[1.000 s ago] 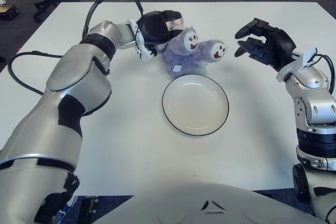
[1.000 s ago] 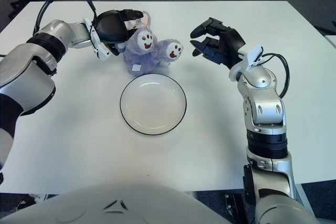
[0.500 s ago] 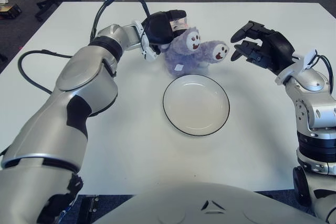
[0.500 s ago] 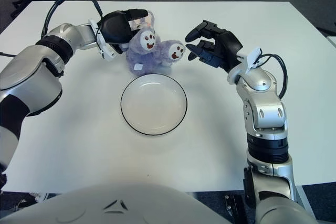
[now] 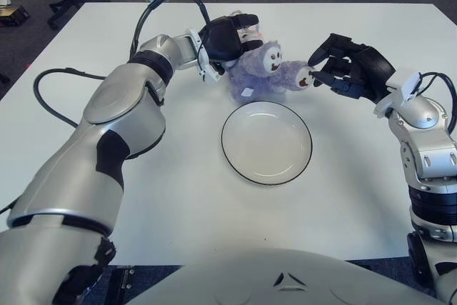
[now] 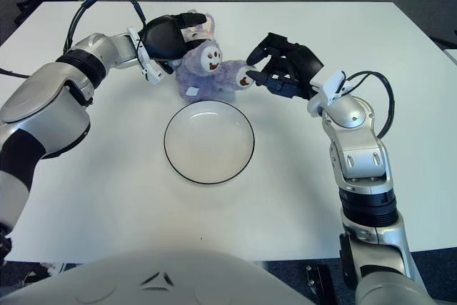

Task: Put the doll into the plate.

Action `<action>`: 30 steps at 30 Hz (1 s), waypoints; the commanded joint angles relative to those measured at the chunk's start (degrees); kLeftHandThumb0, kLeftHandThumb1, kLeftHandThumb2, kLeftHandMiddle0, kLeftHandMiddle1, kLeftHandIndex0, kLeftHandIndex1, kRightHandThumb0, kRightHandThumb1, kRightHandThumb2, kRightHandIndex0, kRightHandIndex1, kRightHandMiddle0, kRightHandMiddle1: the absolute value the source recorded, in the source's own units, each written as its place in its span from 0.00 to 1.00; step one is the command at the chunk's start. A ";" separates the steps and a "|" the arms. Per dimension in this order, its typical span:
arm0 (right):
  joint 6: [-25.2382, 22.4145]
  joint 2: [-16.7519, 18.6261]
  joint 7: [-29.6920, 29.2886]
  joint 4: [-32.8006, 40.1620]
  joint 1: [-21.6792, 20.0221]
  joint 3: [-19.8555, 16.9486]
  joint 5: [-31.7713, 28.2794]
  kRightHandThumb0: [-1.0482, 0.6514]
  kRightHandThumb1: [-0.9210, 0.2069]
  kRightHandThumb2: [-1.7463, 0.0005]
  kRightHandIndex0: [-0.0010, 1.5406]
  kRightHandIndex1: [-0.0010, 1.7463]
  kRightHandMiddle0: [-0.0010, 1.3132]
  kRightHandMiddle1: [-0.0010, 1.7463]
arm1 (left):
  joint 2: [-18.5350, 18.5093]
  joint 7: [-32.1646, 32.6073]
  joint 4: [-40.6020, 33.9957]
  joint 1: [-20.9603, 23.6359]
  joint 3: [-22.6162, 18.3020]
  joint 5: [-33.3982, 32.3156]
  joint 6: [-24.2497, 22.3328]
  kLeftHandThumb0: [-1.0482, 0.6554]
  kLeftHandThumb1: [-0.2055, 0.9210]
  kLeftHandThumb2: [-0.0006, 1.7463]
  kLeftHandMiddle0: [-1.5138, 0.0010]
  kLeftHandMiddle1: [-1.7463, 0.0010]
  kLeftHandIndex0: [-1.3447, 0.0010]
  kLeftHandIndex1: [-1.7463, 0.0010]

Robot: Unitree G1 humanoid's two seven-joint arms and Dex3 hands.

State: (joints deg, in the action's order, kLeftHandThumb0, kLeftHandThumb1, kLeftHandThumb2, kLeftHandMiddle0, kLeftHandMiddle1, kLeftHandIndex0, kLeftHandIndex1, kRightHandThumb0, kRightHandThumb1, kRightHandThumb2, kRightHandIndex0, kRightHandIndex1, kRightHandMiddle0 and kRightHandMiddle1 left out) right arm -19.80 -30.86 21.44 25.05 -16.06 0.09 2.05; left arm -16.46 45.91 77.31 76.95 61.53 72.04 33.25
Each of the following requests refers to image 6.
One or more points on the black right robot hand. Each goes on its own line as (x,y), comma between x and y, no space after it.
(300,65)

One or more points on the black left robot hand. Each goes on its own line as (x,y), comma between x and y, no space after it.
(162,39)

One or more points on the black chair base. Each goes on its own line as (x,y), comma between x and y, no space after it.
(451,42)

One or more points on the white plate with black rim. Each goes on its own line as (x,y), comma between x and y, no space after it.
(209,144)

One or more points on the silver robot torso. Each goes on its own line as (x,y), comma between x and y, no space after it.
(160,276)

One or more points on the black metal bracket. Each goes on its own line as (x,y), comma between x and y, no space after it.
(321,283)

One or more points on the purple plush bunny doll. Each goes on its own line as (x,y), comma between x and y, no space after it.
(210,80)

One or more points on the white side table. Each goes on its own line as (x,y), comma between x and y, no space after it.
(451,55)

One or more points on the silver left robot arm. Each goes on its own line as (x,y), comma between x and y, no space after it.
(46,105)

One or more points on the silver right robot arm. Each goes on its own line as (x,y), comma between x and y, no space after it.
(360,148)

